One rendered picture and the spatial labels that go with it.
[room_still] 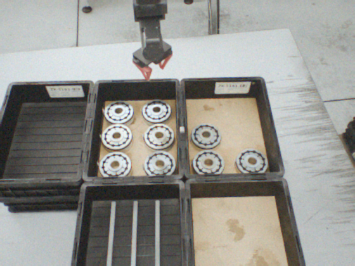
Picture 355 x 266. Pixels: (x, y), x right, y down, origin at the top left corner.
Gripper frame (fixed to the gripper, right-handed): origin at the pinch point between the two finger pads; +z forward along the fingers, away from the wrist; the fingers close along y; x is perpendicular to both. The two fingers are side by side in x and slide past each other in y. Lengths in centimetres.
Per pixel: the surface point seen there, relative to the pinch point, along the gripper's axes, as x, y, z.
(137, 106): 9.1, -2.0, 23.2
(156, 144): -9.4, -9.7, 20.4
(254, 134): -29.5, 18.1, 23.7
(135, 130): 1.8, -9.6, 23.2
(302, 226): -60, 8, 37
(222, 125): -18.9, 13.6, 23.6
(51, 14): 183, 53, 105
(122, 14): 143, 92, 106
